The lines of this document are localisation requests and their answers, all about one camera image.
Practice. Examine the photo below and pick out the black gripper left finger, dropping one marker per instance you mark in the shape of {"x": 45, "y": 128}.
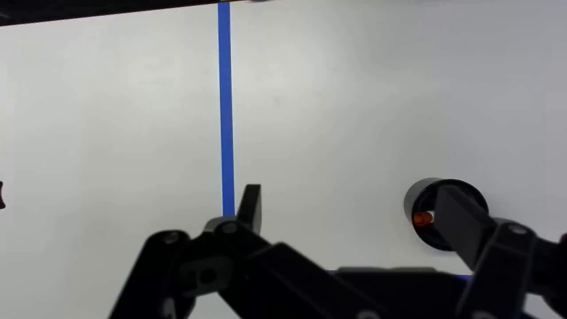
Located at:
{"x": 247, "y": 220}

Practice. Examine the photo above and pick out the orange marker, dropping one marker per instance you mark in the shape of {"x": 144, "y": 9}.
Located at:
{"x": 423, "y": 218}

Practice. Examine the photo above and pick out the blue tape strip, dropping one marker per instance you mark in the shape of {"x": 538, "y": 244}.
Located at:
{"x": 226, "y": 108}

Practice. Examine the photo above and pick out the dark blue cup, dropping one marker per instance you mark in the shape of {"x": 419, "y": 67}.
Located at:
{"x": 423, "y": 197}

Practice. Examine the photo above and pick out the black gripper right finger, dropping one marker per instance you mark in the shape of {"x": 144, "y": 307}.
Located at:
{"x": 463, "y": 220}

